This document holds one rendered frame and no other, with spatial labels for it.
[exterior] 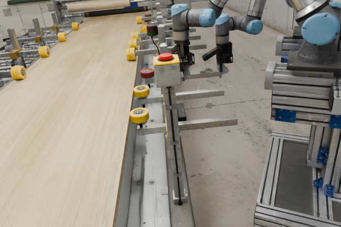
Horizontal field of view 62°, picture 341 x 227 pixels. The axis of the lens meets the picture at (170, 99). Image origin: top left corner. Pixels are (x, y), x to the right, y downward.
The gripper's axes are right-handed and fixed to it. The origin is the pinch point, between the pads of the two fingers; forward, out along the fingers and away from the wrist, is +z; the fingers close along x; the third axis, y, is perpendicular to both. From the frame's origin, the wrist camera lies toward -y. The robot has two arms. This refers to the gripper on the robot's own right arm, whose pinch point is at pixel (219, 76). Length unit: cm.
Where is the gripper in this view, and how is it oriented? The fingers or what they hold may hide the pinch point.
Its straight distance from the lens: 170.2
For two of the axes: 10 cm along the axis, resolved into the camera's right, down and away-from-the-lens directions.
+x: -0.6, -4.3, 9.0
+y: 9.9, -1.1, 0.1
